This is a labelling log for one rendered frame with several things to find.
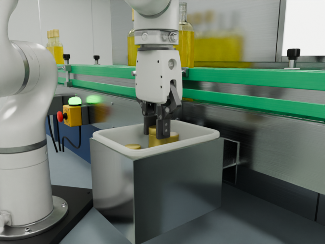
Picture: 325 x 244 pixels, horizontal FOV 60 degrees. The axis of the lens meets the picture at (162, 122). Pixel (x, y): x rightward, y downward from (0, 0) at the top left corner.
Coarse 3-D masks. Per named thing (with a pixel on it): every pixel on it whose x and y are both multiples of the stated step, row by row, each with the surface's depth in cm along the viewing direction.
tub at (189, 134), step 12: (96, 132) 57; (108, 132) 59; (120, 132) 61; (132, 132) 63; (180, 132) 67; (192, 132) 64; (204, 132) 61; (216, 132) 57; (108, 144) 51; (120, 144) 61; (144, 144) 65; (168, 144) 49; (180, 144) 50; (192, 144) 54; (132, 156) 47; (144, 156) 47
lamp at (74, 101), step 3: (69, 99) 101; (72, 99) 100; (75, 99) 100; (78, 99) 101; (69, 102) 101; (72, 102) 100; (75, 102) 100; (78, 102) 101; (69, 105) 101; (72, 105) 100; (75, 105) 100; (78, 105) 101; (81, 105) 102
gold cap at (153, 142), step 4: (148, 128) 57; (152, 128) 56; (148, 132) 57; (152, 132) 56; (152, 136) 56; (152, 140) 56; (156, 140) 56; (160, 140) 56; (164, 140) 57; (148, 144) 58; (152, 144) 57; (156, 144) 56; (160, 144) 57
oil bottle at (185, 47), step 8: (184, 24) 78; (184, 32) 78; (192, 32) 80; (184, 40) 78; (192, 40) 80; (176, 48) 79; (184, 48) 79; (192, 48) 81; (184, 56) 79; (192, 56) 81; (184, 64) 80; (192, 64) 82
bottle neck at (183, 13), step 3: (180, 3) 78; (183, 3) 78; (186, 3) 78; (180, 6) 78; (183, 6) 78; (186, 6) 79; (180, 9) 78; (183, 9) 78; (186, 9) 79; (180, 12) 78; (183, 12) 78; (186, 12) 79; (180, 15) 79; (183, 15) 79; (186, 15) 79; (180, 18) 79; (183, 18) 79; (186, 18) 79
